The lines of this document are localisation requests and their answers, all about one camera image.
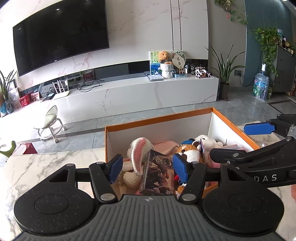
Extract pink pouch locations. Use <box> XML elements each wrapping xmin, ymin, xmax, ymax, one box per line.
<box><xmin>153</xmin><ymin>141</ymin><xmax>180</xmax><ymax>156</ymax></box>

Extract silver laptop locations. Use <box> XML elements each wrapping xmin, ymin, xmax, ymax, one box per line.
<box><xmin>143</xmin><ymin>71</ymin><xmax>164</xmax><ymax>82</ymax></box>

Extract hanging ivy plant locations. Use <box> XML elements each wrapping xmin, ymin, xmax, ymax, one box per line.
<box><xmin>214</xmin><ymin>0</ymin><xmax>248</xmax><ymax>26</ymax></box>

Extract dark printed card box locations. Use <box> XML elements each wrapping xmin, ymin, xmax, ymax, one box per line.
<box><xmin>138</xmin><ymin>149</ymin><xmax>176</xmax><ymax>195</ymax></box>

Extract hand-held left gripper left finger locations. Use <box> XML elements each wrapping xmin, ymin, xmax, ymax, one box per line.
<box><xmin>42</xmin><ymin>155</ymin><xmax>124</xmax><ymax>205</ymax></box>

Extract large water bottle with pump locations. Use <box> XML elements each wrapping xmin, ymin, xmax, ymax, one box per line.
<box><xmin>253</xmin><ymin>64</ymin><xmax>270</xmax><ymax>102</ymax></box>

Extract black power cable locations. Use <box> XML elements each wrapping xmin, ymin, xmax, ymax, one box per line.
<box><xmin>239</xmin><ymin>74</ymin><xmax>255</xmax><ymax>87</ymax></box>

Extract brown plush toy blue hat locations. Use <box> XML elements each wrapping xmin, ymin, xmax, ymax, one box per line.
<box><xmin>172</xmin><ymin>138</ymin><xmax>204</xmax><ymax>193</ymax></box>

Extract tall leafy plant black pot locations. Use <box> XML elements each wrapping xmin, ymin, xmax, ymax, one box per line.
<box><xmin>206</xmin><ymin>44</ymin><xmax>246</xmax><ymax>101</ymax></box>

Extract leafy plant blue vase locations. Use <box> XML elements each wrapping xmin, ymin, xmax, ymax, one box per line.
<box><xmin>0</xmin><ymin>70</ymin><xmax>18</xmax><ymax>114</ymax></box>

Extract white marble media cabinet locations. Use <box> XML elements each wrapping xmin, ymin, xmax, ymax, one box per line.
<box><xmin>0</xmin><ymin>75</ymin><xmax>219</xmax><ymax>127</ymax></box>

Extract trailing pothos plant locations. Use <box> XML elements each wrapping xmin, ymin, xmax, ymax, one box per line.
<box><xmin>247</xmin><ymin>27</ymin><xmax>282</xmax><ymax>77</ymax></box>

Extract white round fan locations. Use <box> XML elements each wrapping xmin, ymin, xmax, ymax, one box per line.
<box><xmin>172</xmin><ymin>54</ymin><xmax>187</xmax><ymax>74</ymax></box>

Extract pink card wallet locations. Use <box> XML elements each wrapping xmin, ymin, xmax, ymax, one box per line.
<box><xmin>221</xmin><ymin>144</ymin><xmax>247</xmax><ymax>152</ymax></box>

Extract white crochet bunny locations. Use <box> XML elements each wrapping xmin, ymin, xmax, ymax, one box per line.
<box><xmin>118</xmin><ymin>137</ymin><xmax>154</xmax><ymax>186</ymax></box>

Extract green blue painting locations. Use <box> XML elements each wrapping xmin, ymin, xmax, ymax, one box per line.
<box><xmin>149</xmin><ymin>50</ymin><xmax>162</xmax><ymax>76</ymax></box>

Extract white plush toy striped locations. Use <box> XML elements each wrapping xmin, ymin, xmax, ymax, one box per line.
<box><xmin>194</xmin><ymin>134</ymin><xmax>224</xmax><ymax>151</ymax></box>

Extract white framed picture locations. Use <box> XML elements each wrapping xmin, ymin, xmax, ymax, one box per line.
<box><xmin>8</xmin><ymin>87</ymin><xmax>20</xmax><ymax>108</ymax></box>

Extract tangled black cables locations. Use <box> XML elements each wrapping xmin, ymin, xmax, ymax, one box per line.
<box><xmin>76</xmin><ymin>76</ymin><xmax>103</xmax><ymax>91</ymax></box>

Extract brown teddy bear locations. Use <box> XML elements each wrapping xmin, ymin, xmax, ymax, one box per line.
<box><xmin>157</xmin><ymin>50</ymin><xmax>172</xmax><ymax>64</ymax></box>

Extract black wall television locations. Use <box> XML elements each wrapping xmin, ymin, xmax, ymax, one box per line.
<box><xmin>13</xmin><ymin>0</ymin><xmax>110</xmax><ymax>77</ymax></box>

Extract teddy bear in pot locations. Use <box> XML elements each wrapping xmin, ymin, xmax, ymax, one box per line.
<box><xmin>161</xmin><ymin>62</ymin><xmax>174</xmax><ymax>79</ymax></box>

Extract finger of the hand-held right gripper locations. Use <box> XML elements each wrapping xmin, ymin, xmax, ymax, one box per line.
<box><xmin>209</xmin><ymin>137</ymin><xmax>296</xmax><ymax>171</ymax></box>
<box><xmin>244</xmin><ymin>113</ymin><xmax>296</xmax><ymax>140</ymax></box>

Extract green white toy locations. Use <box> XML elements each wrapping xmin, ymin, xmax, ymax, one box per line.
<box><xmin>0</xmin><ymin>141</ymin><xmax>16</xmax><ymax>158</ymax></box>

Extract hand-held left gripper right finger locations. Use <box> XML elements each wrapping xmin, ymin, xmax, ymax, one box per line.
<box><xmin>173</xmin><ymin>154</ymin><xmax>249</xmax><ymax>205</ymax></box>

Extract red paper bag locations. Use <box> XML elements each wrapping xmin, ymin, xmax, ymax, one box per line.
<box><xmin>13</xmin><ymin>143</ymin><xmax>38</xmax><ymax>155</ymax></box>

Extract small white rolling chair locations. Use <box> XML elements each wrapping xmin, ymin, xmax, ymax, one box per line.
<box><xmin>33</xmin><ymin>105</ymin><xmax>67</xmax><ymax>143</ymax></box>

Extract white router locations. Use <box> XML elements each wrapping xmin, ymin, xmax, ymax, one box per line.
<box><xmin>52</xmin><ymin>79</ymin><xmax>71</xmax><ymax>100</ymax></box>

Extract grey sideboard cabinet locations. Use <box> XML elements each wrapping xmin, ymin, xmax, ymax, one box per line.
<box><xmin>276</xmin><ymin>44</ymin><xmax>296</xmax><ymax>93</ymax></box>

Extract black white toy set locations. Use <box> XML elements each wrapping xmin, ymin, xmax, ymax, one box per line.
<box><xmin>187</xmin><ymin>65</ymin><xmax>212</xmax><ymax>78</ymax></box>

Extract orange cardboard box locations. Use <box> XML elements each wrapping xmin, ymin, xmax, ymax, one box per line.
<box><xmin>105</xmin><ymin>107</ymin><xmax>262</xmax><ymax>200</ymax></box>

